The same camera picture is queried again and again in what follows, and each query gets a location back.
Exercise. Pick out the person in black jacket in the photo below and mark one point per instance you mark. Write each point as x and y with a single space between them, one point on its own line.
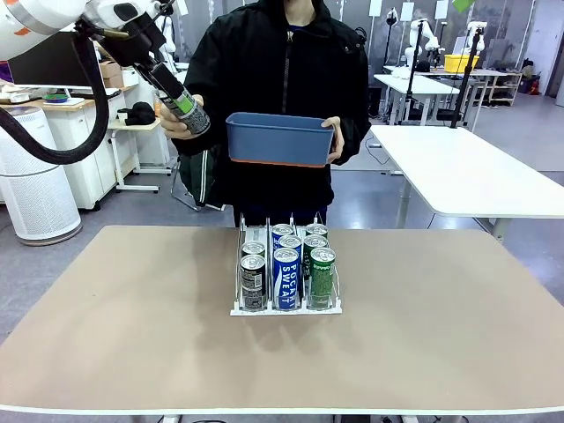
282 66

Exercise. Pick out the white air purifier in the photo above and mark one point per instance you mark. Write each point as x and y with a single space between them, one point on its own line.
35 198

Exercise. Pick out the cardboard box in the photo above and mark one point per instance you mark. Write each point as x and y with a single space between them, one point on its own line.
110 69
114 81

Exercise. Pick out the small white box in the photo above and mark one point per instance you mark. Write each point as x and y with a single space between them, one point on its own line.
130 79

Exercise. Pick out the wooden shelf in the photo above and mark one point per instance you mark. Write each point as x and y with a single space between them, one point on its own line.
502 88

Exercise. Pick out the person's right hand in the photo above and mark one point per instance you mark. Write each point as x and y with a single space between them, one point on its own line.
174 130

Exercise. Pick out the yellow bin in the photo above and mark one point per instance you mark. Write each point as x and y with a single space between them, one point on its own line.
458 64

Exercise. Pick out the white cabinet desk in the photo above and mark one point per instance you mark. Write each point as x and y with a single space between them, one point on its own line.
83 185

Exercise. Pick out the blue Pocari Sweat can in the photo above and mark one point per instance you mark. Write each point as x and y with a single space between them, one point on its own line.
286 282
291 241
282 229

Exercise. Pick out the black computer monitor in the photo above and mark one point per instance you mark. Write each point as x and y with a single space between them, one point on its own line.
48 70

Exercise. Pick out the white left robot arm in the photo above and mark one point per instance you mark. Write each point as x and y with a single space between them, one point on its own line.
39 17

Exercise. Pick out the red object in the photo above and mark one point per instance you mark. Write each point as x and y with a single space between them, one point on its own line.
531 86

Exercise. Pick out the black keyboard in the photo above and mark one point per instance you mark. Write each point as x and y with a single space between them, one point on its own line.
83 93

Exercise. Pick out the person's left forearm black sleeve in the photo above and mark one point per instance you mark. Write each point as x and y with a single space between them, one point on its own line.
357 141

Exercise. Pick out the chair frame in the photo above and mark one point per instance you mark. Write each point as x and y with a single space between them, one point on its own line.
175 180

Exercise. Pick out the person's left hand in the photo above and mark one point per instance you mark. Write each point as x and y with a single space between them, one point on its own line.
338 141

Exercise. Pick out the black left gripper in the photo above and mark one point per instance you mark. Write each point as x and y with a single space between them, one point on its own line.
136 39

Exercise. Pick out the black cloth bundle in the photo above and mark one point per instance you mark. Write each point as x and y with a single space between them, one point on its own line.
141 112

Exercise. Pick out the orange bottle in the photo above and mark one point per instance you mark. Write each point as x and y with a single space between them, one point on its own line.
156 108

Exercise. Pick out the white can dispenser rack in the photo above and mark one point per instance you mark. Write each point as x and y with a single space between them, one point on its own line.
257 232

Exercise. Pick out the dark jacket with white stripes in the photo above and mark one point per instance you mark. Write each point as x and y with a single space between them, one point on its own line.
198 180

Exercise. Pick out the white side table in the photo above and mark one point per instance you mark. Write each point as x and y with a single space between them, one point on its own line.
132 125

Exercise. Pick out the white hanging sign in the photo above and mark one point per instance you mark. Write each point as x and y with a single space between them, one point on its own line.
376 8
407 9
441 9

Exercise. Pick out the green bowl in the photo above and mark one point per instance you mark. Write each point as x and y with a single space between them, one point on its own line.
56 98

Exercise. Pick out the black Pepsi can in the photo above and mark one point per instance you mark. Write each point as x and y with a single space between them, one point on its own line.
253 247
196 119
252 286

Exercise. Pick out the person's right forearm black sleeve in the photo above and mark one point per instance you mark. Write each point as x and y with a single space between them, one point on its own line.
194 147

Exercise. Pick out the black tripod stand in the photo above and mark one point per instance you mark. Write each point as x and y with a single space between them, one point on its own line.
447 115

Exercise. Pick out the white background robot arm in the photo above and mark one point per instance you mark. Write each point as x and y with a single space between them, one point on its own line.
414 39
171 44
476 35

